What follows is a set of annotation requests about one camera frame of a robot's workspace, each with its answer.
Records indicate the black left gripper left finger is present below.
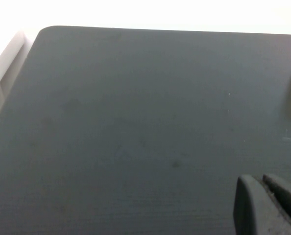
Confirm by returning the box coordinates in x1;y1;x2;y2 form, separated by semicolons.
233;174;291;235

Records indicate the dark grey ribbed table mat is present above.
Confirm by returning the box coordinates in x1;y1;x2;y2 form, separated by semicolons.
0;25;291;235

